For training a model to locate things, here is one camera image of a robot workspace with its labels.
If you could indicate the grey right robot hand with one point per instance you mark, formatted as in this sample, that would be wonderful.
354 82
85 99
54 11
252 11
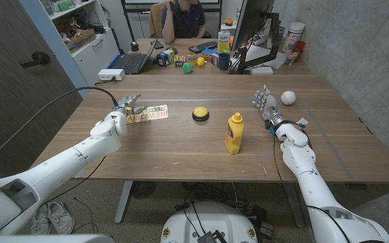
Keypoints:
268 106

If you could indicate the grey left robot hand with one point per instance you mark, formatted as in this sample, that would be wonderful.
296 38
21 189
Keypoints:
128 105

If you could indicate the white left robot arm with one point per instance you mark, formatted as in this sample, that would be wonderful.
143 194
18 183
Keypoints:
56 168

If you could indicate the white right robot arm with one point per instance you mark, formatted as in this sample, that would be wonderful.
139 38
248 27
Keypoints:
311 182

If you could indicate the white ball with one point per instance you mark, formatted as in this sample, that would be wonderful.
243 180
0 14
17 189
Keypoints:
288 98

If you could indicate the new driver sticker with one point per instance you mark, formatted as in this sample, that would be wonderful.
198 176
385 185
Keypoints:
149 114

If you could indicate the yellow mustard bottle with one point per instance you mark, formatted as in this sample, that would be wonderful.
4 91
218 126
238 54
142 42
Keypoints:
234 135

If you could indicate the yellow push button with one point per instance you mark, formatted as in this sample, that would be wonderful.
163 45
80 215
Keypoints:
200 113

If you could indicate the green ball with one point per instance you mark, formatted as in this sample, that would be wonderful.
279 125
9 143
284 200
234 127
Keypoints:
187 67

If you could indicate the small yellow ball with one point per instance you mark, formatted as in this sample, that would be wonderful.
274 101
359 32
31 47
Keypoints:
200 61

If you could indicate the white power box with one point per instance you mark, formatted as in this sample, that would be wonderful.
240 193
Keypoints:
111 74

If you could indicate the small white paper tag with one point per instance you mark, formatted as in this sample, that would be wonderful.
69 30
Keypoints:
302 121

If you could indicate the open black laptop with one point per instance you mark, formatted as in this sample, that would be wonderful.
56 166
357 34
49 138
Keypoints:
132 60

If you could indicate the clear plastic cup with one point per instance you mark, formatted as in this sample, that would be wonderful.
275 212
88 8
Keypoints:
290 56

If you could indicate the blue can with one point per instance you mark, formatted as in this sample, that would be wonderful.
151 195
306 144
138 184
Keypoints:
162 59

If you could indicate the navy blue mug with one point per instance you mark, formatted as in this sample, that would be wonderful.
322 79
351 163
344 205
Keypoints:
224 61

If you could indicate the red cup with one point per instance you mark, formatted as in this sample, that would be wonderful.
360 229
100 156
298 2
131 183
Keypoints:
301 49

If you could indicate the white shelf cabinet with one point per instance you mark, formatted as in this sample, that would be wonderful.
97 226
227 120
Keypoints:
90 50

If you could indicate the black phone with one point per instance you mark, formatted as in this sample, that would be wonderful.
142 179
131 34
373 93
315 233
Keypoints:
157 44

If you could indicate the small colourful box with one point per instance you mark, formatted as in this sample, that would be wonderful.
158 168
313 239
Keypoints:
179 60

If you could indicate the white wipes canister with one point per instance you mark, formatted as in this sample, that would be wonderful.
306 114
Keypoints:
293 35

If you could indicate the colourful stacking toy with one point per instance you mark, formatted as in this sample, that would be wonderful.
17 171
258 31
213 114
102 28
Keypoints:
191 58

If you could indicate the white carton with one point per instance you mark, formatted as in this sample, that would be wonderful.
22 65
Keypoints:
224 41

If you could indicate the cardboard box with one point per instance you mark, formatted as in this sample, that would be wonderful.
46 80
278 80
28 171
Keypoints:
81 38

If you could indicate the black computer monitor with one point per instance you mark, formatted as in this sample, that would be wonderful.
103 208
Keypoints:
250 22

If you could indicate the black keyboard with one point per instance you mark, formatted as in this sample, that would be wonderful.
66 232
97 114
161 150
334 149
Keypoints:
203 46

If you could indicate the tan chair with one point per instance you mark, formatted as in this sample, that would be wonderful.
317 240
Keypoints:
155 20

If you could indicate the person in dark shirt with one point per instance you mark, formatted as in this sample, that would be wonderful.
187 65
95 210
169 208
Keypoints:
184 20

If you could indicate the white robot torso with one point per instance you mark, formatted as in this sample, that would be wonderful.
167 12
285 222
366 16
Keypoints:
209 221

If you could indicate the white sneaker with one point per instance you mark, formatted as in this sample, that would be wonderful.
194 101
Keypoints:
40 221
61 217

